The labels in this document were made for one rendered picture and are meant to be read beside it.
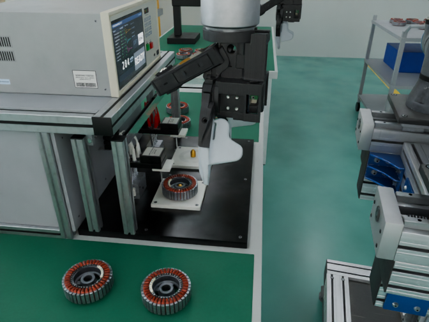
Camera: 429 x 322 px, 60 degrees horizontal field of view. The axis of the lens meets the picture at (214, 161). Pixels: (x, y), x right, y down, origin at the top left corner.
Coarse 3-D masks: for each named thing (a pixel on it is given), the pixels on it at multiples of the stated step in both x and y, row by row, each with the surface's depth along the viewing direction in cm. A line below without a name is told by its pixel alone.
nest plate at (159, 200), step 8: (160, 184) 122; (200, 184) 122; (160, 192) 118; (200, 192) 118; (160, 200) 114; (168, 200) 114; (184, 200) 114; (192, 200) 114; (200, 200) 114; (176, 208) 112; (184, 208) 112; (192, 208) 111
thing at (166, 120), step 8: (168, 120) 133; (176, 120) 133; (144, 128) 133; (152, 128) 133; (160, 128) 133; (168, 128) 131; (176, 128) 131; (184, 128) 137; (152, 136) 134; (176, 136) 133; (184, 136) 132; (152, 144) 136
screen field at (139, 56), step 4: (136, 52) 108; (140, 52) 112; (144, 52) 115; (136, 56) 108; (140, 56) 112; (144, 56) 116; (136, 60) 108; (140, 60) 112; (144, 60) 116; (136, 64) 108; (140, 64) 112; (136, 68) 109
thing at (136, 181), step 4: (140, 172) 120; (144, 172) 120; (136, 176) 118; (140, 176) 118; (144, 176) 120; (136, 180) 116; (140, 180) 116; (144, 180) 120; (132, 184) 114; (136, 184) 114; (140, 184) 116; (144, 184) 121; (136, 188) 115; (140, 188) 117; (144, 188) 121; (136, 192) 116; (140, 192) 117; (136, 196) 116; (140, 196) 117
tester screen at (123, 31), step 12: (120, 24) 94; (132, 24) 103; (120, 36) 95; (132, 36) 104; (120, 48) 95; (132, 48) 104; (120, 60) 96; (132, 60) 105; (120, 72) 96; (132, 72) 106; (120, 84) 97
